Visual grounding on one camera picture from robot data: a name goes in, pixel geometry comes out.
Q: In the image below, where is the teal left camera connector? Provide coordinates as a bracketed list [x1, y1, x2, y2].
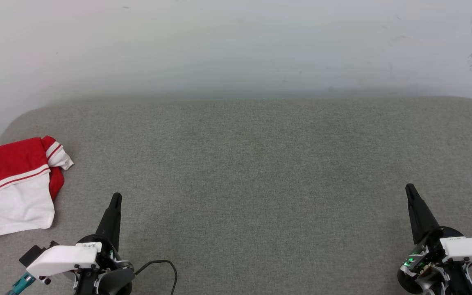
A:
[6, 272, 36, 295]

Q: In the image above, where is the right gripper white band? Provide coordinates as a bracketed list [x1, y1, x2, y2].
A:
[397, 183, 472, 294]

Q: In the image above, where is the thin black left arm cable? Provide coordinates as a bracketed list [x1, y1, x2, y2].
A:
[134, 260, 178, 295]

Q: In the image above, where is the grey fabric sofa seat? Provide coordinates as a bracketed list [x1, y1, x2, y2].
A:
[0, 96, 472, 295]

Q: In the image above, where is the red white basketball jersey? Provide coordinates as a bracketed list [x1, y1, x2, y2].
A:
[0, 136, 74, 237]

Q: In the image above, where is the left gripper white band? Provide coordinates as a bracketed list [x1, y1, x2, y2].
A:
[26, 193, 135, 284]

